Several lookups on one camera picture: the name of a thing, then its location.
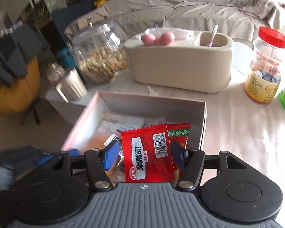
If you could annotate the small glass candy jar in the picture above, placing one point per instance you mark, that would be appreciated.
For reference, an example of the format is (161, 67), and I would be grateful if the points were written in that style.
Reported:
(54, 73)

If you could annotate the beige oval organizer tub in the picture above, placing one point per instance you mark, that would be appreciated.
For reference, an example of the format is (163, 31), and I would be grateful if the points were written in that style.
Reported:
(187, 63)

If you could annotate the pink open storage box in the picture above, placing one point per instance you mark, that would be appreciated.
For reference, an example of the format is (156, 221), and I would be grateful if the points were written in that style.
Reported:
(173, 110)

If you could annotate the red-lid clear plastic jar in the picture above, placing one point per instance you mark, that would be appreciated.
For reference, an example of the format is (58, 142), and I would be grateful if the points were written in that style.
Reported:
(264, 75)

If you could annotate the glass jar with nuts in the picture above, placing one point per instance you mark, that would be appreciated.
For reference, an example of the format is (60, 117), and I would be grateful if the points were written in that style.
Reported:
(98, 51)

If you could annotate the long red snack packet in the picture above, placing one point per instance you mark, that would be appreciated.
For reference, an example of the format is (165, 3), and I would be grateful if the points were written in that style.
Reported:
(178, 132)

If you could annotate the white tablecloth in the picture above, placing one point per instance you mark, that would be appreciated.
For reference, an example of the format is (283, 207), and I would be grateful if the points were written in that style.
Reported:
(254, 132)

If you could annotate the small red snack packet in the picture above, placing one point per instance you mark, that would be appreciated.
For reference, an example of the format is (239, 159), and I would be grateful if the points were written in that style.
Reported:
(147, 155)

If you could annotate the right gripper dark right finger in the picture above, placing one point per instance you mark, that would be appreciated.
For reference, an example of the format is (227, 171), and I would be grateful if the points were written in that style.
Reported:
(190, 163)

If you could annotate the white ribbed mug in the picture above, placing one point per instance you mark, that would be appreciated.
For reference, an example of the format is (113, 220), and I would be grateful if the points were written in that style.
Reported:
(70, 86)

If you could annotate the pink egg-shaped toy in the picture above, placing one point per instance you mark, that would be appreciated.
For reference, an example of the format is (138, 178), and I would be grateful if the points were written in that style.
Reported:
(165, 39)

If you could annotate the pink pen in tub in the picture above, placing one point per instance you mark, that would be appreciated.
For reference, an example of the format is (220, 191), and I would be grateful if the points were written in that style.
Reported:
(213, 34)

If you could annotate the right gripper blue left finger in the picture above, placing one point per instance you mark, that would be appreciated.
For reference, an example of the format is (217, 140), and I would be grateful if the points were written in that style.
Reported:
(98, 162)

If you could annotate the blue snack packet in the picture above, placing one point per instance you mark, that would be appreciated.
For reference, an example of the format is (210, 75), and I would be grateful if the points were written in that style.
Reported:
(115, 124)

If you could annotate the grey covered sofa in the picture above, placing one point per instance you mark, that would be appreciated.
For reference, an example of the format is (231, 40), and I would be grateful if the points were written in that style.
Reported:
(135, 16)

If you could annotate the round bread bun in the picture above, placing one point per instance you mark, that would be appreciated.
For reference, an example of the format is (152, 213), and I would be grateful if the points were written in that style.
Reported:
(116, 173)

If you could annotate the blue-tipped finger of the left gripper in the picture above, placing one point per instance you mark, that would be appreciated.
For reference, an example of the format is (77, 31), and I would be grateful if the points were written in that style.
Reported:
(16, 162)

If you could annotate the yellow chair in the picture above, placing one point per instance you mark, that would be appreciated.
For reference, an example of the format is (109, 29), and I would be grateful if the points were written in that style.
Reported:
(22, 92)

